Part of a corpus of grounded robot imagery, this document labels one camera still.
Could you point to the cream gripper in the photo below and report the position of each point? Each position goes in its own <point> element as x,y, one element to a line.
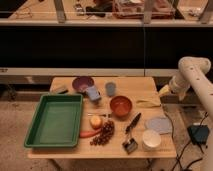
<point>165,90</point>

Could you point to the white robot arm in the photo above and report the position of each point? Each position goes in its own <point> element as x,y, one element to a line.
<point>192,73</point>

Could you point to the orange bowl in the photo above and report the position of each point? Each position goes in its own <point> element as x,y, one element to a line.
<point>120,106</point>

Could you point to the purple bowl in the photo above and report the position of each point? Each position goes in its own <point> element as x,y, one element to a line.
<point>81,83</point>

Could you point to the yellow banana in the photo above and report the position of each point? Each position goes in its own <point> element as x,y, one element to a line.
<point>147,104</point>

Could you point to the grey blue cloth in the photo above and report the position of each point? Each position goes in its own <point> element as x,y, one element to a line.
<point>162,125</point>

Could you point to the white round container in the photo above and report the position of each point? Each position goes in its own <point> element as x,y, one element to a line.
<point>151,139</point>

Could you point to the black power adapter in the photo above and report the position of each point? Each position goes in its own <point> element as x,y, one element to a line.
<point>198,133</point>

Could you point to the blue grey cup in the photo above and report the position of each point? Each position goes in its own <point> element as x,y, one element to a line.
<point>110,89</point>

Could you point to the black binder clip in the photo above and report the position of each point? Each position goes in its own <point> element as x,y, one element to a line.
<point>130,145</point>

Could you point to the bunch of red grapes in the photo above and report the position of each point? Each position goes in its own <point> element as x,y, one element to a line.
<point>107,131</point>

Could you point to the blue toy block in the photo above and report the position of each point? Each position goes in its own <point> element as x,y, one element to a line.
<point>93,93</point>

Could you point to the orange carrot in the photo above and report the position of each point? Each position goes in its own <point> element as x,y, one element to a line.
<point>87,134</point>

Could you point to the grey sponge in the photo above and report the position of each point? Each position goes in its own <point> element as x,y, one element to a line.
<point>60,90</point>

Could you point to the green plastic tray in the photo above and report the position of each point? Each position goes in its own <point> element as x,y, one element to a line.
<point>56,122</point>

